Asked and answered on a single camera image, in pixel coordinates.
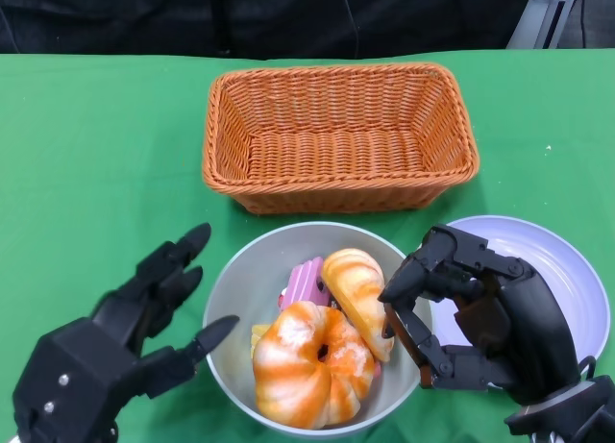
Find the pink cake slice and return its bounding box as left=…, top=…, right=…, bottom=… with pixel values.
left=279, top=256, right=332, bottom=310

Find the grey metal frame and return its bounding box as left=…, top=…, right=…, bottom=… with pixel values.
left=506, top=0, right=585, bottom=50

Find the yellow cake slice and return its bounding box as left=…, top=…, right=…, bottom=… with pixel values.
left=249, top=322, right=273, bottom=356

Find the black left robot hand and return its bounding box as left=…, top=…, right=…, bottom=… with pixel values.
left=12, top=221, right=240, bottom=443

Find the thin black hanging cable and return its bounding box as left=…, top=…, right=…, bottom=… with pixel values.
left=341, top=0, right=361, bottom=59

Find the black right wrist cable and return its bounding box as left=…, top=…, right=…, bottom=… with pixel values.
left=578, top=356, right=600, bottom=381

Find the orange wicker basket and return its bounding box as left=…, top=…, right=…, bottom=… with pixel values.
left=201, top=62, right=480, bottom=216

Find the grey round bowl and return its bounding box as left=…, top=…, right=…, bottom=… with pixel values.
left=202, top=221, right=433, bottom=439

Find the green tablecloth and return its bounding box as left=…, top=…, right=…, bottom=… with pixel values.
left=0, top=48, right=615, bottom=443

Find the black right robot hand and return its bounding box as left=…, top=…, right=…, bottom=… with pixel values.
left=378, top=223, right=582, bottom=408

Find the black backdrop curtain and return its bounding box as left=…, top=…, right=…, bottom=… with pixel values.
left=0, top=0, right=537, bottom=60

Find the large round twisted bread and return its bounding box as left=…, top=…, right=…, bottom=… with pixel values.
left=252, top=302, right=377, bottom=431

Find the small orange striped bread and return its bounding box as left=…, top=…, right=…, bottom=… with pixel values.
left=320, top=248, right=396, bottom=363

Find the lilac round plate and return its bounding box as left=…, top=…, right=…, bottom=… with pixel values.
left=427, top=214, right=605, bottom=367

